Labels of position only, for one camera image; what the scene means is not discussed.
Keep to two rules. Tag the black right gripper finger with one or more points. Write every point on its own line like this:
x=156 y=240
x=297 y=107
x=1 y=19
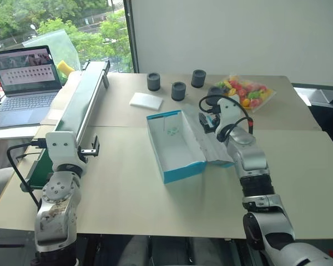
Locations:
x=210 y=128
x=203 y=119

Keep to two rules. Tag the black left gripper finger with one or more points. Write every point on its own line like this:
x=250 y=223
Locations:
x=96 y=147

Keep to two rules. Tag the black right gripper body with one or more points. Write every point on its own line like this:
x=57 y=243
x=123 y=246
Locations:
x=216 y=120

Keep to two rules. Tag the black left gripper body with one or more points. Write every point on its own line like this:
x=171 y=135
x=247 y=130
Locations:
x=83 y=158

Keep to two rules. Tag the blue cardboard box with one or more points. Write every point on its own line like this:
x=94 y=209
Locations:
x=180 y=155

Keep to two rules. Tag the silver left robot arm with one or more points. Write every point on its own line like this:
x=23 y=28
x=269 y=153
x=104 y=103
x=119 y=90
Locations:
x=58 y=219

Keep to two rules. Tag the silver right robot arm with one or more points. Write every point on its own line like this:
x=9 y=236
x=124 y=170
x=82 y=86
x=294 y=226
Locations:
x=252 y=158

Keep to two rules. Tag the green conveyor belt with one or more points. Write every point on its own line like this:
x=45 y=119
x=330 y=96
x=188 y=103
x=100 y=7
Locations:
x=80 y=97

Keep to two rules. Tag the dark grey cylinder cup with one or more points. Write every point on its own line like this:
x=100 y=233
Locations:
x=214 y=92
x=178 y=91
x=198 y=79
x=153 y=81

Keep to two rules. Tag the clear bag of colourful toys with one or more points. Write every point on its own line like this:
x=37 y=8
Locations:
x=252 y=92

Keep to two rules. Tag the brown cardboard sheet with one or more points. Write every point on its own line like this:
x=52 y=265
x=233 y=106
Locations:
x=59 y=102

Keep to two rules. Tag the white foam pad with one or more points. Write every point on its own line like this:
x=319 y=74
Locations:
x=146 y=101

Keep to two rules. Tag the green plastic item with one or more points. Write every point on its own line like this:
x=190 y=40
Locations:
x=63 y=79

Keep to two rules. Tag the grey open laptop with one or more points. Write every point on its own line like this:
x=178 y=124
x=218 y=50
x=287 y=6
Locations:
x=25 y=102

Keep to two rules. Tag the yellow sponge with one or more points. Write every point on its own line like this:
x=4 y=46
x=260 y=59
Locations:
x=65 y=67

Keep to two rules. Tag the clear plastic bag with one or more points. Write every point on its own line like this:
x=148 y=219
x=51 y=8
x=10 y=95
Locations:
x=55 y=44

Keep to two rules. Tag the dark side desk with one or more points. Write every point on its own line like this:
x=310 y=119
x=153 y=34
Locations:
x=330 y=124

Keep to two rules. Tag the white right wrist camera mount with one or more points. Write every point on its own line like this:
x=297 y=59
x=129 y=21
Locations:
x=230 y=108

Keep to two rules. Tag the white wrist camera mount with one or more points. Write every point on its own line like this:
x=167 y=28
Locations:
x=230 y=108
x=59 y=144

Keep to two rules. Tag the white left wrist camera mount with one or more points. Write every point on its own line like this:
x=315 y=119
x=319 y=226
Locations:
x=59 y=144

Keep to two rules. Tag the black window frame post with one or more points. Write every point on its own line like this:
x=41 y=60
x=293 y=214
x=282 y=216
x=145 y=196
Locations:
x=131 y=36

